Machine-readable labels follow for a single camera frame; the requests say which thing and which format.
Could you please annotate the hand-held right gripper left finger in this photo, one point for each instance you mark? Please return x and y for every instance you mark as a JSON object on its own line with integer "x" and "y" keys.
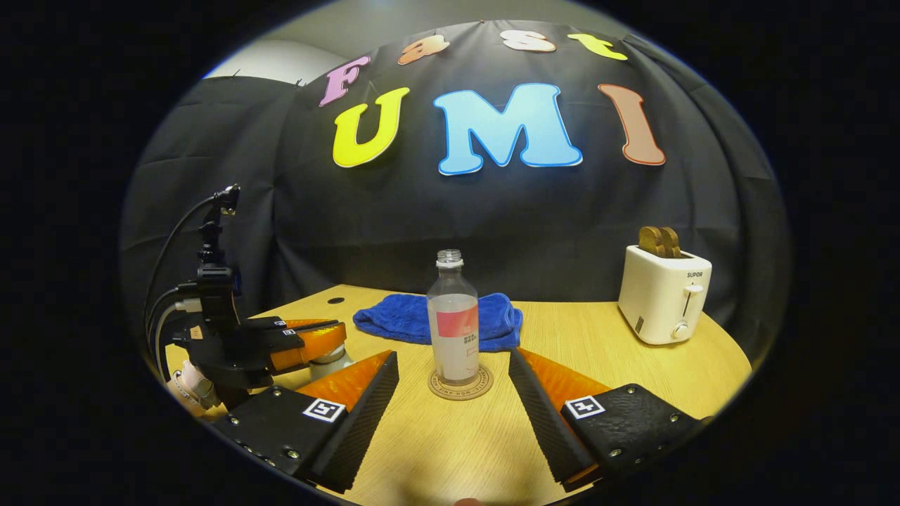
{"x": 365, "y": 422}

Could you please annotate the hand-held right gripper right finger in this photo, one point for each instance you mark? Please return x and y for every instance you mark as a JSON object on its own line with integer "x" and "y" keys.
{"x": 541, "y": 422}

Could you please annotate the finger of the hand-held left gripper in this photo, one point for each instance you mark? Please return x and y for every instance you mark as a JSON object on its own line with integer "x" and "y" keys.
{"x": 267, "y": 344}
{"x": 267, "y": 324}

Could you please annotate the white ceramic teacup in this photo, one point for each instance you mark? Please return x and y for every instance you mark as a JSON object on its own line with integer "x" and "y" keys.
{"x": 330, "y": 365}

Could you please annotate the round wooden coaster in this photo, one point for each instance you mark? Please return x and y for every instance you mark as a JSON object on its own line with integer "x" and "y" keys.
{"x": 485, "y": 383}

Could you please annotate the clear plastic water bottle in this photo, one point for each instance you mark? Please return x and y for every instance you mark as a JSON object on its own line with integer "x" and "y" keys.
{"x": 453, "y": 337}

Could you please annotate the blue towel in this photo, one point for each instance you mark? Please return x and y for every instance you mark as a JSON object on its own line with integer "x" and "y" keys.
{"x": 394, "y": 320}

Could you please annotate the white toaster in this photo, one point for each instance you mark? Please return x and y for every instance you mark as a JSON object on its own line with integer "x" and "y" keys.
{"x": 661, "y": 302}

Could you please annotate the wooden toast slice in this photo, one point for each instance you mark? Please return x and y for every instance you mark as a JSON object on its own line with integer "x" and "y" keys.
{"x": 673, "y": 242}
{"x": 650, "y": 241}

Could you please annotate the black backdrop cloth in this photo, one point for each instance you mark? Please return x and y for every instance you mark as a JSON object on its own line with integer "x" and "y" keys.
{"x": 492, "y": 211}

